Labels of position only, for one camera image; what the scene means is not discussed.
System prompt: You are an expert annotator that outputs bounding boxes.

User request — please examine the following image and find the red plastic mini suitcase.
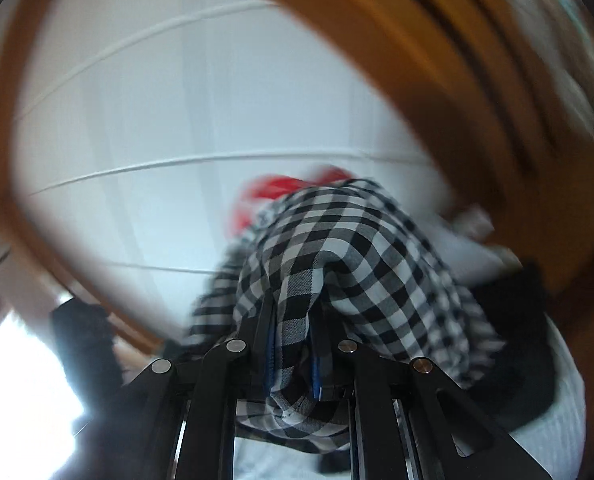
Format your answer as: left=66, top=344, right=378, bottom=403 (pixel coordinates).
left=227, top=166, right=355, bottom=236

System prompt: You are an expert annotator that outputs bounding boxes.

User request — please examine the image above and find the light blue striped bedsheet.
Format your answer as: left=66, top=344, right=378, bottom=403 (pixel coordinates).
left=234, top=322, right=586, bottom=479

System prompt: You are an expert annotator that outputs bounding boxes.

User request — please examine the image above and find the black white checkered garment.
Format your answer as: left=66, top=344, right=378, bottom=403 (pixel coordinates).
left=184, top=179, right=504, bottom=454

